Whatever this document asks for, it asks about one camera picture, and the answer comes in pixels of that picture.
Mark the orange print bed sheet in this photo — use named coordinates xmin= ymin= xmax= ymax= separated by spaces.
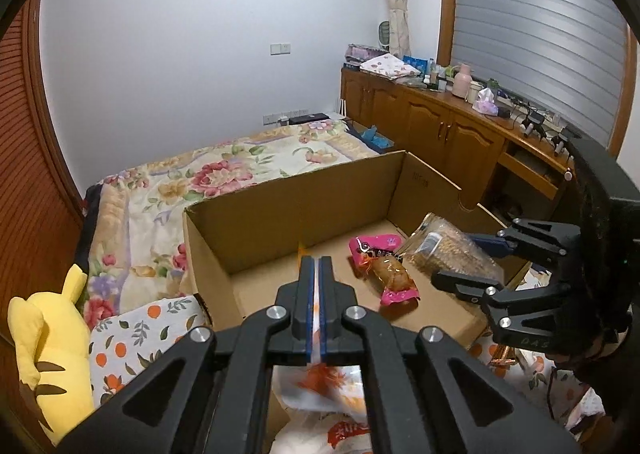
xmin=89 ymin=295 xmax=208 ymax=408

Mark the wooden sideboard cabinet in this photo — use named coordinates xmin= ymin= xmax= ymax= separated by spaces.
xmin=341 ymin=66 xmax=572 ymax=220

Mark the wooden louvered wardrobe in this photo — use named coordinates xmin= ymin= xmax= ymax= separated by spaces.
xmin=0 ymin=0 xmax=86 ymax=435

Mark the pink bread snack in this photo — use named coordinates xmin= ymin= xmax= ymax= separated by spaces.
xmin=348 ymin=234 xmax=420 ymax=307

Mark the grey window blind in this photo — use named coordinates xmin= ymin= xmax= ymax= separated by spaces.
xmin=452 ymin=0 xmax=627 ymax=144

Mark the brown cardboard box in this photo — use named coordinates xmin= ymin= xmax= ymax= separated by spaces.
xmin=183 ymin=152 xmax=503 ymax=330

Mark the orange snack bag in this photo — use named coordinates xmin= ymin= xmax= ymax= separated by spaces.
xmin=270 ymin=247 xmax=372 ymax=453

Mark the small white fan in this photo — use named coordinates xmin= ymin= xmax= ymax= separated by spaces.
xmin=378 ymin=21 xmax=390 ymax=51

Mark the floral quilt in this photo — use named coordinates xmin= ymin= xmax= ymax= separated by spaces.
xmin=76 ymin=120 xmax=378 ymax=327

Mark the white wall switch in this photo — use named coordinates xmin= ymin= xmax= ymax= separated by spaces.
xmin=269 ymin=44 xmax=291 ymax=55

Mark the clear cracker package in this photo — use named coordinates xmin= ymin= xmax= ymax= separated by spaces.
xmin=394 ymin=212 xmax=503 ymax=284

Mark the folded floral cloth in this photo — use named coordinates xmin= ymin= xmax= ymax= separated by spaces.
xmin=360 ymin=53 xmax=421 ymax=80

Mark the gold foil wrapper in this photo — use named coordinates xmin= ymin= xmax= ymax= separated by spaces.
xmin=488 ymin=344 xmax=518 ymax=378

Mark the wall power strip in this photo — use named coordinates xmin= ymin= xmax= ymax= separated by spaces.
xmin=262 ymin=108 xmax=309 ymax=126

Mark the yellow plush toy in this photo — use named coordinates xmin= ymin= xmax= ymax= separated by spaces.
xmin=8 ymin=264 xmax=94 ymax=445

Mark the pink thermos bottle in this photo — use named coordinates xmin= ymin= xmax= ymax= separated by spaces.
xmin=451 ymin=64 xmax=472 ymax=99

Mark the blue cloth by bed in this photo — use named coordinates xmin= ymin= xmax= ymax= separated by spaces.
xmin=360 ymin=126 xmax=395 ymax=154

